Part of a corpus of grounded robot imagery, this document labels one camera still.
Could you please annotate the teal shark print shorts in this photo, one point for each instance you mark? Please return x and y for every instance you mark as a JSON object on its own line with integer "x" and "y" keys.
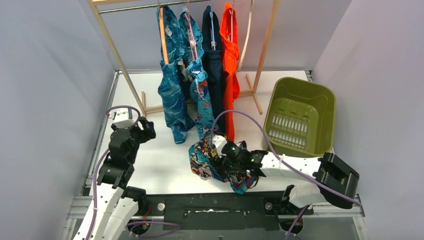
{"x": 170, "y": 89}

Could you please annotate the light wooden hanger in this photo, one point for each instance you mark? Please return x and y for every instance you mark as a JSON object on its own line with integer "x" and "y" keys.
{"x": 248, "y": 30}

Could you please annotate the orange wooden hanger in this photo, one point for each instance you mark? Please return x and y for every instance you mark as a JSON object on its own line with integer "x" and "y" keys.
{"x": 162, "y": 36}

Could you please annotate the light blue hanger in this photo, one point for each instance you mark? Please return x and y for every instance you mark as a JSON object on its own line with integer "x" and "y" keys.
{"x": 212, "y": 27}

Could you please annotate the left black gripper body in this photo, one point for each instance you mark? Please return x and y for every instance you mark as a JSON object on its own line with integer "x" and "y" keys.
{"x": 143, "y": 127}

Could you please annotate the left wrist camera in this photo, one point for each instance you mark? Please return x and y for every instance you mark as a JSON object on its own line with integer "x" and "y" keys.
{"x": 122, "y": 118}

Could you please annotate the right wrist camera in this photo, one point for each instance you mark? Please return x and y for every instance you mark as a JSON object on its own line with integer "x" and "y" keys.
{"x": 219, "y": 142}

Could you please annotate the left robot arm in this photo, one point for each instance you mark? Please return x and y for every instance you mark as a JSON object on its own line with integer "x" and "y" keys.
{"x": 114, "y": 202}

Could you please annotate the comic print shorts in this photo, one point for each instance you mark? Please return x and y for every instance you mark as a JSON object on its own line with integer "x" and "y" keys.
{"x": 204, "y": 160}

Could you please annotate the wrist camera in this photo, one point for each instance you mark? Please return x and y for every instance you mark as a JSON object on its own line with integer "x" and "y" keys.
{"x": 122, "y": 118}
{"x": 219, "y": 142}

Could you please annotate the light blue shark shorts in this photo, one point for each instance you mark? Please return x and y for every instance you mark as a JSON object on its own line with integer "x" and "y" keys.
{"x": 198, "y": 89}

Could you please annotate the pink wire hanger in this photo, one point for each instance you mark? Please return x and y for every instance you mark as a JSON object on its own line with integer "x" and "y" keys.
{"x": 231, "y": 11}

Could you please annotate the navy blue shorts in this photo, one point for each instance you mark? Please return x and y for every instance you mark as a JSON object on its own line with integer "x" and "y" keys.
{"x": 212, "y": 62}

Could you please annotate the green plastic basket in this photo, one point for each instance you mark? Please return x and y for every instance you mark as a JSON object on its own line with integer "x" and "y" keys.
{"x": 300, "y": 119}

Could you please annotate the wooden clothes rack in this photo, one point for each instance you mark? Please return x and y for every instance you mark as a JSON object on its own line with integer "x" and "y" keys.
{"x": 140, "y": 98}

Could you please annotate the orange shorts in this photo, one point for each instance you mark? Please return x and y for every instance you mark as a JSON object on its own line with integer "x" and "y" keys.
{"x": 229, "y": 56}

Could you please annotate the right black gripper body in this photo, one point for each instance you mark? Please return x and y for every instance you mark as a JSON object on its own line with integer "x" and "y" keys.
{"x": 230, "y": 166}

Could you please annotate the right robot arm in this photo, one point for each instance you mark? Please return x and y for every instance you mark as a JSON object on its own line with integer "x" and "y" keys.
{"x": 325, "y": 178}

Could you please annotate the aluminium frame rail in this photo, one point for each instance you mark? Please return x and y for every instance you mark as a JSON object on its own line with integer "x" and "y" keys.
{"x": 84, "y": 216}

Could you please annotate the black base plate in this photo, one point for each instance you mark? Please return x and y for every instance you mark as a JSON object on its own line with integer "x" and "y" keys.
{"x": 221, "y": 211}

